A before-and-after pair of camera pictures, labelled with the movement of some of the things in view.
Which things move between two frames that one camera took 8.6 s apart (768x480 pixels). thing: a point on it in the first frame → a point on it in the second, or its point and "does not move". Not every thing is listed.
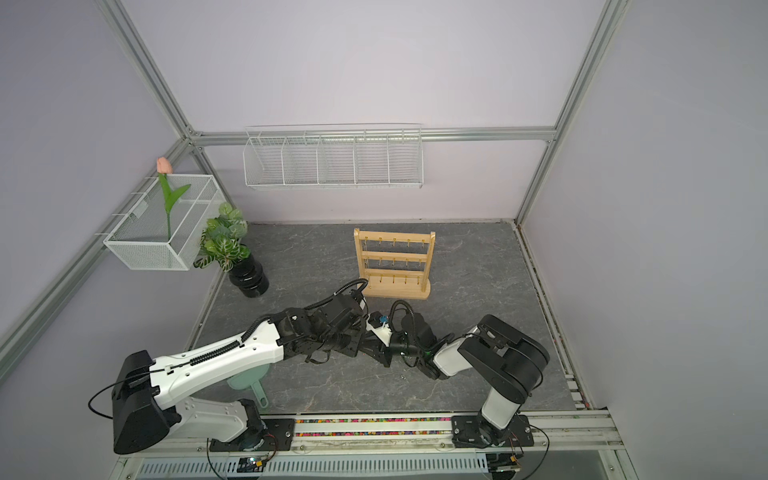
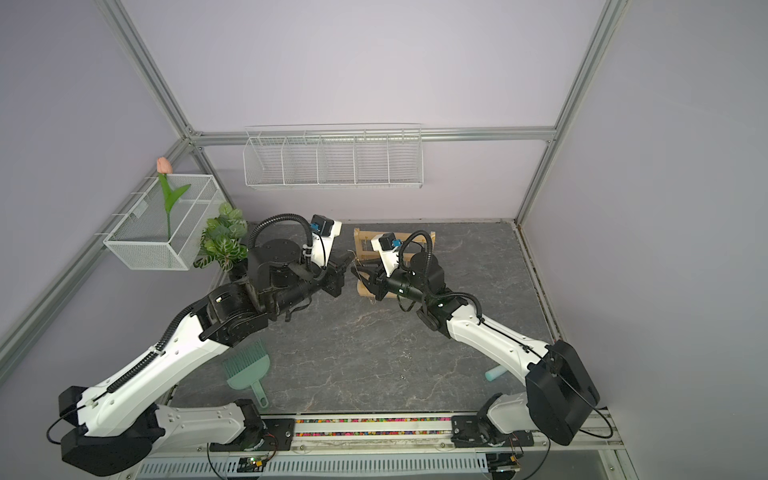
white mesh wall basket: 141,241 does not move
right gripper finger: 381,353 → 375,286
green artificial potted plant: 222,238 does not move
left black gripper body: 347,343 → 308,284
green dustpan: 251,378 does not move
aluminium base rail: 405,437 does not move
